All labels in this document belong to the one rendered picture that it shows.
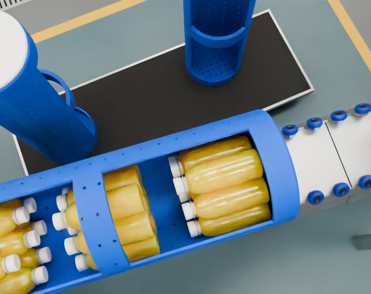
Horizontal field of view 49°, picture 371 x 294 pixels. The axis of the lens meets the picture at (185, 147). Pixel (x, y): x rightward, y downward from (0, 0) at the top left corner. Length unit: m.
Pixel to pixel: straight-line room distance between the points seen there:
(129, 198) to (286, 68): 1.46
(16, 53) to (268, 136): 0.76
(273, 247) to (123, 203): 1.31
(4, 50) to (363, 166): 1.09
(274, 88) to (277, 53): 0.20
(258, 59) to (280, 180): 1.37
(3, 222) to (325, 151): 0.88
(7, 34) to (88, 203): 0.64
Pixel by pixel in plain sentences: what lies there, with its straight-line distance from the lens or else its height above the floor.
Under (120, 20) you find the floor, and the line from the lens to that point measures 2.50.
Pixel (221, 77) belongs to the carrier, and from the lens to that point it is 2.12.
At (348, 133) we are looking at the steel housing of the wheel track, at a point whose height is 0.93.
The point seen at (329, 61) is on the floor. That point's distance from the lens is 2.45.
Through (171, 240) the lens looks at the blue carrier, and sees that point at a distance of 1.08.
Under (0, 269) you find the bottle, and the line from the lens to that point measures 1.05.
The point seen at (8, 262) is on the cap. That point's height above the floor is 1.13.
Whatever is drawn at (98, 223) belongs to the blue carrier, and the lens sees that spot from 0.88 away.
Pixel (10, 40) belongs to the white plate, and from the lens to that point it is 1.32.
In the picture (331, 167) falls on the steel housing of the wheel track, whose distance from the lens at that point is 1.25.
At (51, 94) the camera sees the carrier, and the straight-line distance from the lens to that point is 1.46.
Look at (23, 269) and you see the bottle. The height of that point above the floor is 1.07.
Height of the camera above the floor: 2.08
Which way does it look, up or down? 75 degrees down
